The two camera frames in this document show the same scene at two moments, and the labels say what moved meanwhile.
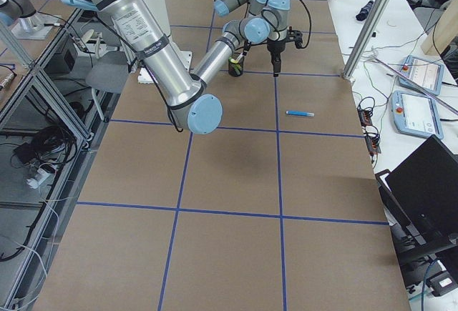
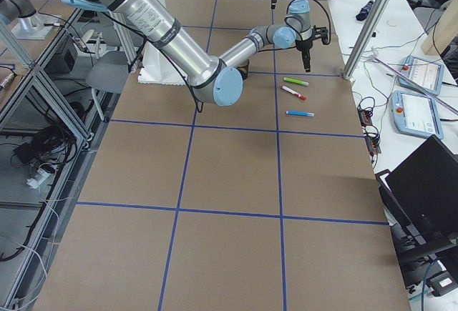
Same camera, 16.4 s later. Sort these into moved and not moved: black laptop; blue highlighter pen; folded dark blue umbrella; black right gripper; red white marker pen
Moved: red white marker pen; black right gripper
Not moved: black laptop; folded dark blue umbrella; blue highlighter pen
